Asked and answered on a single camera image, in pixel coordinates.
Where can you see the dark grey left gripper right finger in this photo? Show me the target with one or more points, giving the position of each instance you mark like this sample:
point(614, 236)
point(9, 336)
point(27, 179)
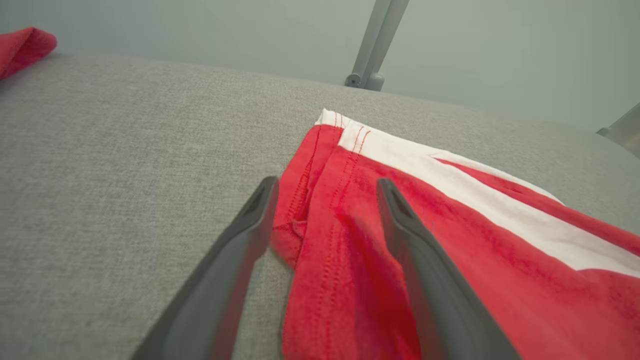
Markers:
point(430, 280)

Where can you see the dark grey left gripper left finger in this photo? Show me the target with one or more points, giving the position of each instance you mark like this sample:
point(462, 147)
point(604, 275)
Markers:
point(235, 270)

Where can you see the red shorts with white stripe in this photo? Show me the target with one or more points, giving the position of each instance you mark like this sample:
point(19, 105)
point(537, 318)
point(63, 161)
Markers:
point(500, 280)

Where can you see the red shirt with white sleeves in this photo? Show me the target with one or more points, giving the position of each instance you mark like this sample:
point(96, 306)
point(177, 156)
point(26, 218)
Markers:
point(25, 47)

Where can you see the grey fabric sofa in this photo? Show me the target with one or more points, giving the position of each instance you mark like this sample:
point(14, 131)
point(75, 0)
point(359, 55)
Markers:
point(125, 175)

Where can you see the grey metal frame rail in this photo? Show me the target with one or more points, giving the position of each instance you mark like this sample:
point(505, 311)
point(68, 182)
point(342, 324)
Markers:
point(625, 132)

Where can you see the grey metal post bracket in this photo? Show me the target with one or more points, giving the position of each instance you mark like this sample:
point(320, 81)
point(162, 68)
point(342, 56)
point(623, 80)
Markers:
point(377, 40)

